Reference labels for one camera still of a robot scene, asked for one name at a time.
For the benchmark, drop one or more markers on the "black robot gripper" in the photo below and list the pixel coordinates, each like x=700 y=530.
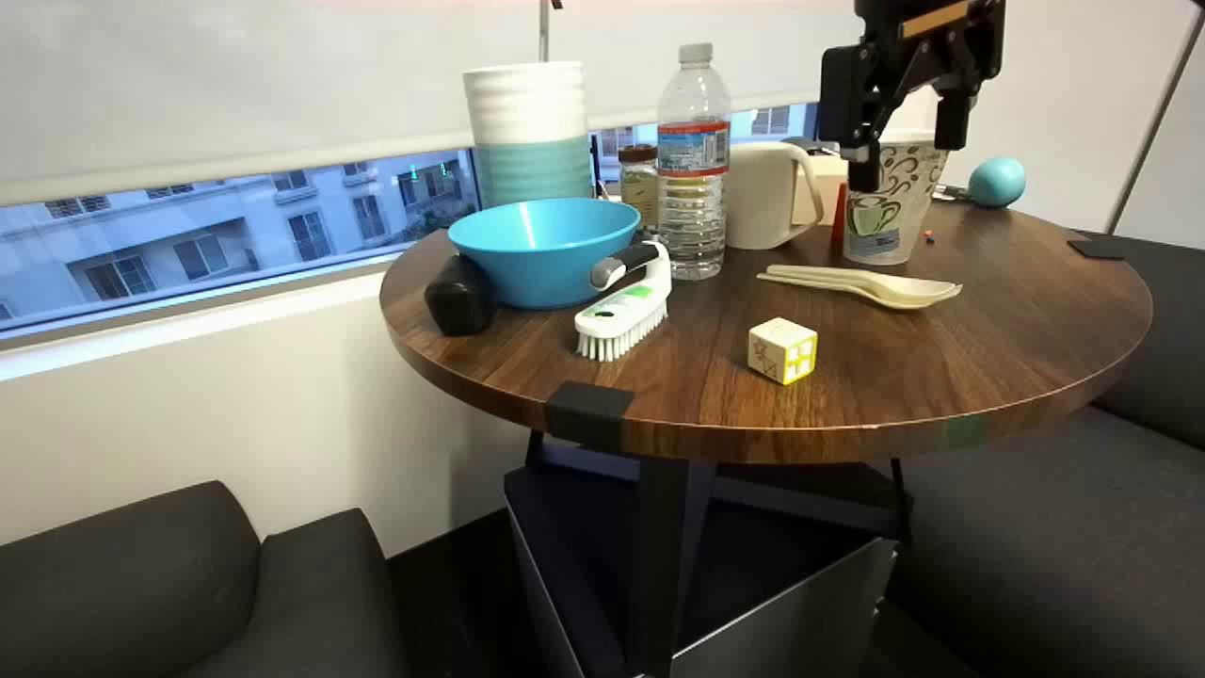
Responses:
x=897 y=57

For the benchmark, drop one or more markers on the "white floral patterned cup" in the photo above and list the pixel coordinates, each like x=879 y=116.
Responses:
x=907 y=210

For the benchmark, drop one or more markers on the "brown cardboard box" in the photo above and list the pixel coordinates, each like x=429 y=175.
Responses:
x=829 y=172

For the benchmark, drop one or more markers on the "teal ball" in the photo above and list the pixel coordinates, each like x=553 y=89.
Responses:
x=995 y=181

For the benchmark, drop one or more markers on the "small red item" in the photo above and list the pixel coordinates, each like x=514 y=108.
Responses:
x=837 y=221

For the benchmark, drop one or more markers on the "black tape patch small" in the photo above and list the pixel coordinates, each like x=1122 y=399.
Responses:
x=1096 y=251

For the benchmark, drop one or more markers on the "clear plastic water bottle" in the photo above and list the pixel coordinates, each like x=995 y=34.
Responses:
x=695 y=175

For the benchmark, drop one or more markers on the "round wooden table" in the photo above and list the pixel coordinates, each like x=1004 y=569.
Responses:
x=953 y=363

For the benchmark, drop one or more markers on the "yellow and white cube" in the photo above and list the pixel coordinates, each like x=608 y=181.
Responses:
x=781 y=352

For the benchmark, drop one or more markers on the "thin grey tripod pole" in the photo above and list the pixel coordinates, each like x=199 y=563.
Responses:
x=1157 y=118

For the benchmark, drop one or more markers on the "small glass jar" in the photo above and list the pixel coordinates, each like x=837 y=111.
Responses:
x=638 y=187

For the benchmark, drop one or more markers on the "white and teal ribbed vase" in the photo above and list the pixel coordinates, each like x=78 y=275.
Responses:
x=529 y=135

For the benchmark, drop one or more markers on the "grey blind pull rod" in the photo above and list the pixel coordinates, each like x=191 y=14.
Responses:
x=543 y=27

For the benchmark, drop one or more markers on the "blue plastic bowl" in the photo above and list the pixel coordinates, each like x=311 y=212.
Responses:
x=539 y=251

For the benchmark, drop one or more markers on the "black tape patch large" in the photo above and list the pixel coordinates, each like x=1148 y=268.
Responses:
x=588 y=412

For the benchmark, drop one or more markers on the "dark grey sofa tall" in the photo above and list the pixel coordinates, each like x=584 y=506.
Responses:
x=1080 y=530

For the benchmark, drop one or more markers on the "black metal table base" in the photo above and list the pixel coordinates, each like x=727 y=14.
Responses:
x=702 y=566

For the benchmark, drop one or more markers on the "small black rounded object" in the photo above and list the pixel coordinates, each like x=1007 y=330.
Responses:
x=458 y=300

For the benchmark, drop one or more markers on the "white roller window blind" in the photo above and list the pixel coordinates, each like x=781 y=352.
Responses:
x=250 y=76

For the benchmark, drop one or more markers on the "building outside window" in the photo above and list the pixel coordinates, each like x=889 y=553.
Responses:
x=229 y=230

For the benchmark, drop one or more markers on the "dark grey sofa low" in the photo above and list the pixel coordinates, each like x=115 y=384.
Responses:
x=174 y=588

